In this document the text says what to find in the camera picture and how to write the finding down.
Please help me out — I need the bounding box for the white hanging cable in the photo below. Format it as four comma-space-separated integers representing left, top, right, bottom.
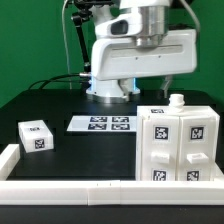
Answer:
61, 0, 74, 90

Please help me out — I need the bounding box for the white cabinet door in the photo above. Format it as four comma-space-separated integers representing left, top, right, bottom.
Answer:
140, 115, 179, 181
177, 115, 219, 181

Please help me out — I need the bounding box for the white U-shaped fence frame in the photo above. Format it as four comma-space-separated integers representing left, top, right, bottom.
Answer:
0, 144, 224, 206

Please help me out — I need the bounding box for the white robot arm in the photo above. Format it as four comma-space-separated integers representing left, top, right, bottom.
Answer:
86, 0, 200, 104

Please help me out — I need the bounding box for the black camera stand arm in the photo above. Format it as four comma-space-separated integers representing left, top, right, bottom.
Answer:
71, 0, 113, 74

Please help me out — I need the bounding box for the white marker plate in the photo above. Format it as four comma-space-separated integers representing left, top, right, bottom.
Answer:
67, 116, 136, 132

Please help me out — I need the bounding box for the white cabinet body box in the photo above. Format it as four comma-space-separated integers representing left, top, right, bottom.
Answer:
135, 94, 220, 181

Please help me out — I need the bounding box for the black cable bundle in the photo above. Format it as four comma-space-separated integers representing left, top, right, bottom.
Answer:
27, 73, 92, 91

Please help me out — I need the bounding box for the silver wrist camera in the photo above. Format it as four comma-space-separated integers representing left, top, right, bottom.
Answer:
95, 19, 138, 36

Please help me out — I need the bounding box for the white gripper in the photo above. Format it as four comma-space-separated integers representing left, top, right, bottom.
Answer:
91, 29, 197, 98

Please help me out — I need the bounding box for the white cabinet top block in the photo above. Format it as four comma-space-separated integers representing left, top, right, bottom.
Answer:
18, 120, 54, 153

